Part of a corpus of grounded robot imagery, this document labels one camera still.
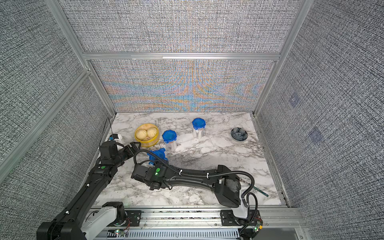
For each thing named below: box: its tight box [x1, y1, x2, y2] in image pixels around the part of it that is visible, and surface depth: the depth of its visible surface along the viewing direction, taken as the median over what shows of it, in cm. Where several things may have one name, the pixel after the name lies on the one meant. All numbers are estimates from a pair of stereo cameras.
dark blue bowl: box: [230, 127, 249, 142], surface depth 105 cm
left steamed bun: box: [136, 129, 147, 140], surface depth 102 cm
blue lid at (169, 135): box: [162, 129, 177, 144], surface depth 92 cm
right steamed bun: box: [146, 127, 157, 138], surface depth 102 cm
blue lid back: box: [192, 117, 207, 130], surface depth 98 cm
